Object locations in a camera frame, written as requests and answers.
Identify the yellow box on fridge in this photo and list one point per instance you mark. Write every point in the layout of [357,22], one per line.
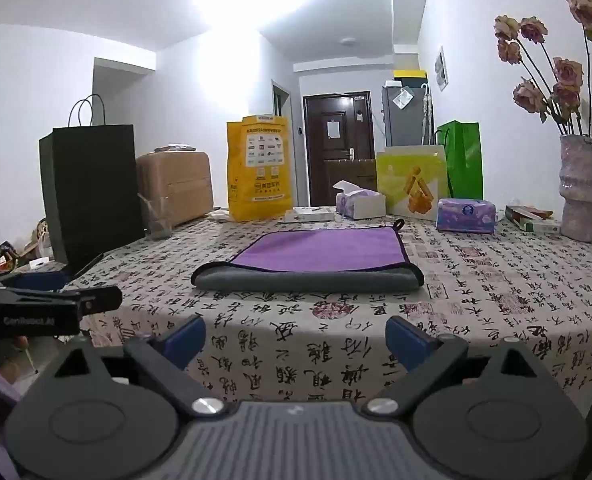
[410,76]

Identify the flat white box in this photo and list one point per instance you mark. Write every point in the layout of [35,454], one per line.
[310,214]

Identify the patterned calligraphy tablecloth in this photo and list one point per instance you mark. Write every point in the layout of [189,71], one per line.
[292,346]

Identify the tan suitcase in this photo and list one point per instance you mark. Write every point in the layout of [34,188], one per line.
[177,184]

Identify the green paper bag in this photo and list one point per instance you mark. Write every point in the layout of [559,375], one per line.
[461,143]

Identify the dried pink roses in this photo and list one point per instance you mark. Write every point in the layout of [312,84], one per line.
[554,88]

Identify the grey refrigerator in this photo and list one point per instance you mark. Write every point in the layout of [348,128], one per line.
[408,118]

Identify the clear glass cup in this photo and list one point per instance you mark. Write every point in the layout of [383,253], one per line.
[157,222]

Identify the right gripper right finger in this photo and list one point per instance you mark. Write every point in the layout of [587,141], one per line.
[429,362]

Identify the black paper bag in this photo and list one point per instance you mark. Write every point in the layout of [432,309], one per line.
[90,192]

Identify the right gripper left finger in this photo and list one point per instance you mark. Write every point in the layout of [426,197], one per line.
[160,363]

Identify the dark brown door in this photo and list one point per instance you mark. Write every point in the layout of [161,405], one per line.
[340,143]

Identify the small green-white carton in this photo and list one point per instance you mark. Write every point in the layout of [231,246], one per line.
[532,220]

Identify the crumpled white tissue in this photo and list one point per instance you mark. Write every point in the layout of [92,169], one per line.
[220,215]

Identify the textured pink vase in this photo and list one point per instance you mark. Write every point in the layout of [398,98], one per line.
[576,187]

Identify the purple tissue pack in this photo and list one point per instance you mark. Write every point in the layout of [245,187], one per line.
[464,215]

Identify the yellow-green snack gift box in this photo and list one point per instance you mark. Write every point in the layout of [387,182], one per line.
[413,179]

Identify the purple and grey towel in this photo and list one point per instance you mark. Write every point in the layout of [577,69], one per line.
[329,261]

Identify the open tissue box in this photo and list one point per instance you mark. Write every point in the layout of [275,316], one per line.
[357,203]

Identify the yellow printed bag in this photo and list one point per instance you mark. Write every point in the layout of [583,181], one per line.
[258,173]

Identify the wall picture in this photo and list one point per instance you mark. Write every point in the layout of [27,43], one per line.
[440,68]

